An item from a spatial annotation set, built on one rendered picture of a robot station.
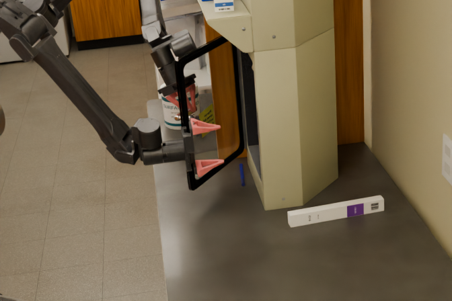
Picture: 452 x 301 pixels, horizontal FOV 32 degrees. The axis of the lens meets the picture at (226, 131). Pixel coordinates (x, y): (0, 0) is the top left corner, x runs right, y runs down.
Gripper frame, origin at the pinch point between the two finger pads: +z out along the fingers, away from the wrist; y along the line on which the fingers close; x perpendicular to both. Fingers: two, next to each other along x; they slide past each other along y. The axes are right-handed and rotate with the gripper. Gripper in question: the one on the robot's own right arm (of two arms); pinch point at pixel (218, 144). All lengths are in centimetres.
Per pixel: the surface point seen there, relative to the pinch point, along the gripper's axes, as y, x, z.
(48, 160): -118, 278, -87
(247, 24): 28.3, 8.8, 11.0
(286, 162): -12.1, 9.0, 18.9
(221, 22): 29.6, 8.8, 4.5
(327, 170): -21.5, 18.9, 32.7
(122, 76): -118, 426, -39
